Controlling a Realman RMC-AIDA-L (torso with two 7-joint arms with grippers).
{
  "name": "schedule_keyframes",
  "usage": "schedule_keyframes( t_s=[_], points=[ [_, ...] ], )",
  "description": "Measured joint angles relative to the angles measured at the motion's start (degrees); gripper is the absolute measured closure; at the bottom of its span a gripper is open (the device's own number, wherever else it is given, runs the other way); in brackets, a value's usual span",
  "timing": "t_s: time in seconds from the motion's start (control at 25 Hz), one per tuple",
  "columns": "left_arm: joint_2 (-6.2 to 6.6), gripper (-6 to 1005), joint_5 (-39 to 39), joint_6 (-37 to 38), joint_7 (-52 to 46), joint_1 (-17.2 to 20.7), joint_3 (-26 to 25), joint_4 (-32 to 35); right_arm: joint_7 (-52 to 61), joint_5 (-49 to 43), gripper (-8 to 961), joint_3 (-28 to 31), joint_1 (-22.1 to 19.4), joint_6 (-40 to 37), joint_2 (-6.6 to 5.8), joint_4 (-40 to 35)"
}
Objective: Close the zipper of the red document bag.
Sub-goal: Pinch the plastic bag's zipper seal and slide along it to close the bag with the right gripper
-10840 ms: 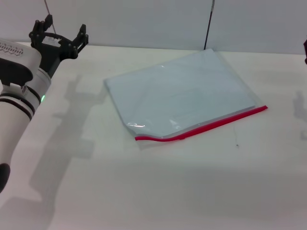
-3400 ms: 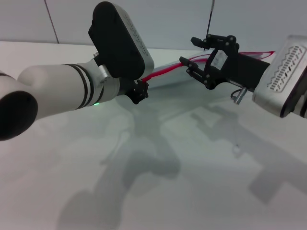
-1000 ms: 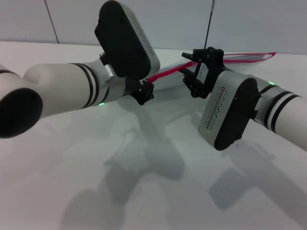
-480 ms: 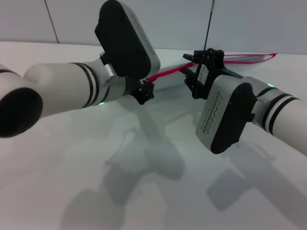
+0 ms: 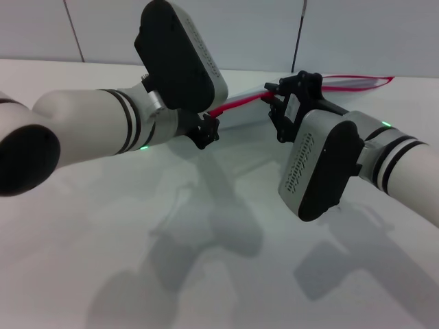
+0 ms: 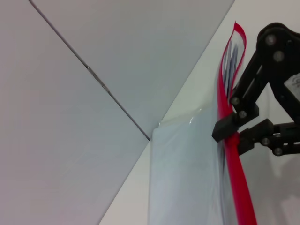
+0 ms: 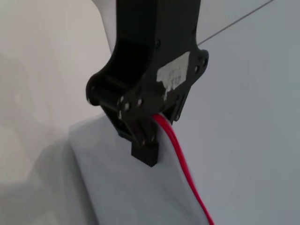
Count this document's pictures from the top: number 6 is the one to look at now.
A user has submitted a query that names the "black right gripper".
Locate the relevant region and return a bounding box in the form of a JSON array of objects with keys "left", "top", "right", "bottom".
[{"left": 212, "top": 22, "right": 300, "bottom": 157}]

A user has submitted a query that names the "clear red-zipper document bag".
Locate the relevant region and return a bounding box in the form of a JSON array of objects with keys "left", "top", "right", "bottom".
[{"left": 147, "top": 21, "right": 258, "bottom": 225}]

